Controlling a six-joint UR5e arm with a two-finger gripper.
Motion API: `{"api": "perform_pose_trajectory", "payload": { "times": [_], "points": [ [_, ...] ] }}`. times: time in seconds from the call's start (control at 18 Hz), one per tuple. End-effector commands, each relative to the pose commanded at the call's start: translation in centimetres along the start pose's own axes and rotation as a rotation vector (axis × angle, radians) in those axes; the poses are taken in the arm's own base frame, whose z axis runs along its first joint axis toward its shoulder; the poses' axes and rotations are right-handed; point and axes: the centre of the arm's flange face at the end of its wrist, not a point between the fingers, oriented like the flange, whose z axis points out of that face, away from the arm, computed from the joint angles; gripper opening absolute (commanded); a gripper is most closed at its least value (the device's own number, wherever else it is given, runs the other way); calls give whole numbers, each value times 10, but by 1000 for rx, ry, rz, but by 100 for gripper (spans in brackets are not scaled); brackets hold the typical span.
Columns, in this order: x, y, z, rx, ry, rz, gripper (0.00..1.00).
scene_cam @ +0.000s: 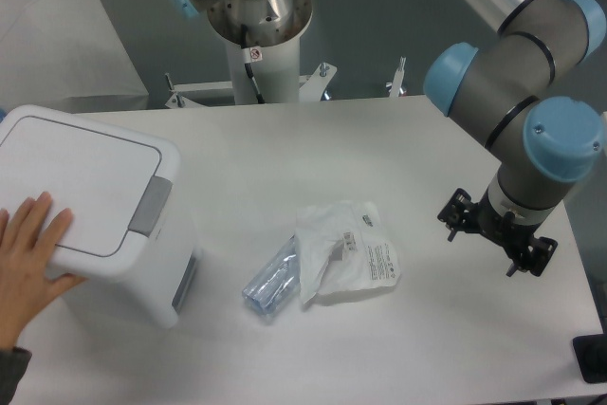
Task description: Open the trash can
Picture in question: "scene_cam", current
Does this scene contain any bare human hand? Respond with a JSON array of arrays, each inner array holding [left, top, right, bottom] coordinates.
[[1, 192, 85, 351]]

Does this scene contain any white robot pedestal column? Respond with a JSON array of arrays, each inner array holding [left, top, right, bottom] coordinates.
[[208, 0, 312, 105]]

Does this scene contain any crushed clear plastic bottle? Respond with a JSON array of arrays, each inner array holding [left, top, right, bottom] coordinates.
[[242, 236, 300, 319]]

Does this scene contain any white printed cloth cover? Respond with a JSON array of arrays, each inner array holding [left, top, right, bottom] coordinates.
[[1, 0, 148, 113]]

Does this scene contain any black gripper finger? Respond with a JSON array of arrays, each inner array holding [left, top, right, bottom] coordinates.
[[503, 234, 558, 277], [437, 188, 480, 240]]

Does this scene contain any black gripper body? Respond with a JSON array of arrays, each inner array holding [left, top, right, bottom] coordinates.
[[478, 186, 550, 247]]

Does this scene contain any black device at edge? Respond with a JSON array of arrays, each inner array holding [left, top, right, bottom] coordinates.
[[572, 334, 606, 384]]

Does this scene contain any white crumpled plastic bag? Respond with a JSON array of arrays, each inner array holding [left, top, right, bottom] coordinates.
[[294, 200, 401, 305]]

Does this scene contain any white push-button trash can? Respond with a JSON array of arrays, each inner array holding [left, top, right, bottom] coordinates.
[[1, 105, 200, 328]]

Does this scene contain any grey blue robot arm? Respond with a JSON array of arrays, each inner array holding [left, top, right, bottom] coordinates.
[[171, 0, 606, 276]]

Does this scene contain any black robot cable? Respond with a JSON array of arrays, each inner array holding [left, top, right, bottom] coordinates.
[[239, 23, 266, 105]]

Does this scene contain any dark grey sleeve forearm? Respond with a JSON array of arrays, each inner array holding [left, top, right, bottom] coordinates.
[[1, 347, 32, 405]]

